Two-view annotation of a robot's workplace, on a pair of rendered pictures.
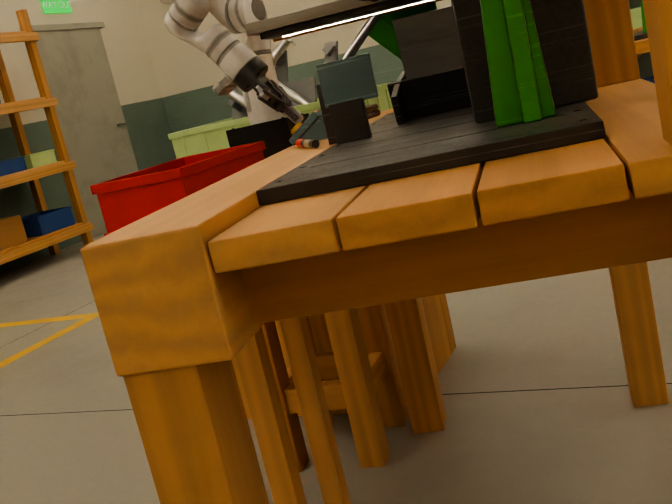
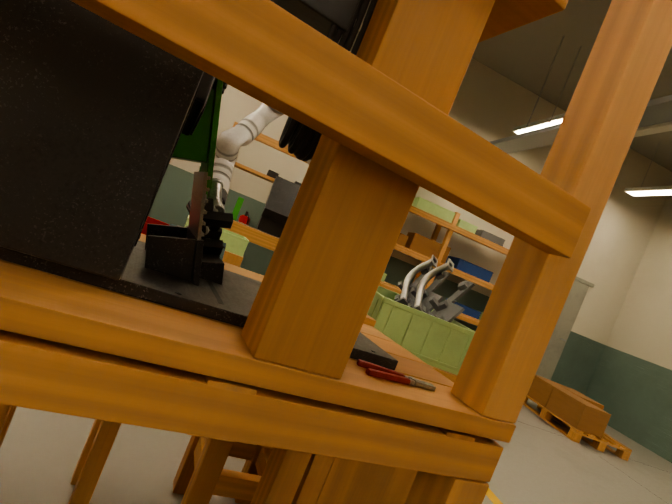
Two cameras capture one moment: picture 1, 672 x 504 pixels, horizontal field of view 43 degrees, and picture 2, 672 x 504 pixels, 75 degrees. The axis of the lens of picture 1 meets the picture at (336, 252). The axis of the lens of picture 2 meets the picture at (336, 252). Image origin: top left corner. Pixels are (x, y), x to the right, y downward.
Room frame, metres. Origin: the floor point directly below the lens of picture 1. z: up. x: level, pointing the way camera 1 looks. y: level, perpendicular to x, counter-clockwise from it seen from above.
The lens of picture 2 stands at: (1.33, -1.12, 1.06)
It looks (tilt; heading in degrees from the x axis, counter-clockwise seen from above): 1 degrees down; 50
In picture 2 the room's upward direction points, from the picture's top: 22 degrees clockwise
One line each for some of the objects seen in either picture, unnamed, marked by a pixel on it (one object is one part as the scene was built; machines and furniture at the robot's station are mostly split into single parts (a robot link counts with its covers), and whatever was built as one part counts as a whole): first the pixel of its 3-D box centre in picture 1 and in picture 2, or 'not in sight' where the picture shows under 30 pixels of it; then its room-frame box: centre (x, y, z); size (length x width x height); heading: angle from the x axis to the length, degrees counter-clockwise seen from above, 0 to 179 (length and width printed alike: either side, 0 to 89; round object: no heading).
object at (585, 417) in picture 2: not in sight; (573, 412); (7.84, 0.88, 0.22); 1.20 x 0.81 x 0.44; 59
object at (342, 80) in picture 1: (351, 99); not in sight; (1.49, -0.08, 0.97); 0.10 x 0.02 x 0.14; 75
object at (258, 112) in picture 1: (262, 89); not in sight; (2.30, 0.09, 1.03); 0.09 x 0.09 x 0.17; 78
